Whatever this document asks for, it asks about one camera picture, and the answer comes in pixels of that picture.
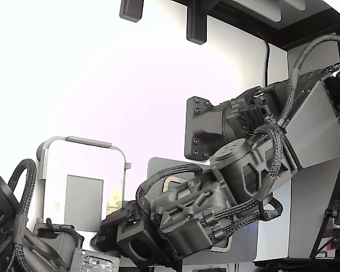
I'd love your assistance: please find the black shelf frame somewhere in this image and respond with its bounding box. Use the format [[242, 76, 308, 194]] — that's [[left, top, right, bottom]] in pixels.
[[169, 0, 340, 52]]

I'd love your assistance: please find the tan 3M protective film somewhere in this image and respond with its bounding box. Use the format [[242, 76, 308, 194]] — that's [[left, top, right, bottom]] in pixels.
[[101, 160, 125, 216]]

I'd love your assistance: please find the thin black cable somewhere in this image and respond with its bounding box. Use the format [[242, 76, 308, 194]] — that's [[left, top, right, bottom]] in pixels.
[[256, 30, 272, 89]]

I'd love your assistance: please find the white panel with window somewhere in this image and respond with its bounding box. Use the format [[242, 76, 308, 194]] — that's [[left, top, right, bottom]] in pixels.
[[45, 140, 126, 232]]

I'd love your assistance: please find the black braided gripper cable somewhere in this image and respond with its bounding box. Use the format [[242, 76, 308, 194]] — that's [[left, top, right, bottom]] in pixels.
[[135, 163, 205, 224]]

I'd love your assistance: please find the flat grey tray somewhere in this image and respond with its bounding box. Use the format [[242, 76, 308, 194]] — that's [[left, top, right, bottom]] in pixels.
[[146, 157, 290, 263]]

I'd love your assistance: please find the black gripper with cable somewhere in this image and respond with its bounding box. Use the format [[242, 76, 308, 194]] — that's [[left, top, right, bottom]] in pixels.
[[25, 201, 144, 270]]

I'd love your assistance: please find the grey 3D-printed fixture stand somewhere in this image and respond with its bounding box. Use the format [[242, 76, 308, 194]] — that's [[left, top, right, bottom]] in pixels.
[[36, 135, 133, 237]]

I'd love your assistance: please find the black bracket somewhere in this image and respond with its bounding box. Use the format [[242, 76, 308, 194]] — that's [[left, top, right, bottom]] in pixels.
[[186, 0, 208, 46], [118, 0, 145, 22]]

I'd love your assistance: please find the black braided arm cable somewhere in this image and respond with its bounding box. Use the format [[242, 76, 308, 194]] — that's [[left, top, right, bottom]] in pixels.
[[277, 33, 340, 134]]

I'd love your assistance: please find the black arm with cable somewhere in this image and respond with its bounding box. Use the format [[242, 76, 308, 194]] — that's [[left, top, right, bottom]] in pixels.
[[0, 169, 29, 272]]

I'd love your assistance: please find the black braided cable loop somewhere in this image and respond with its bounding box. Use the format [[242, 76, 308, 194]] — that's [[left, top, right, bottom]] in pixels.
[[7, 158, 38, 227]]

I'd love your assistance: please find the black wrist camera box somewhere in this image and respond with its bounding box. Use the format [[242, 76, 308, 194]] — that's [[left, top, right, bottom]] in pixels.
[[116, 220, 157, 263]]

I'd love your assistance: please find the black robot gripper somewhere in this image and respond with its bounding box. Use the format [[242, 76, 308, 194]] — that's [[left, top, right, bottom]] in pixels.
[[148, 168, 236, 257]]

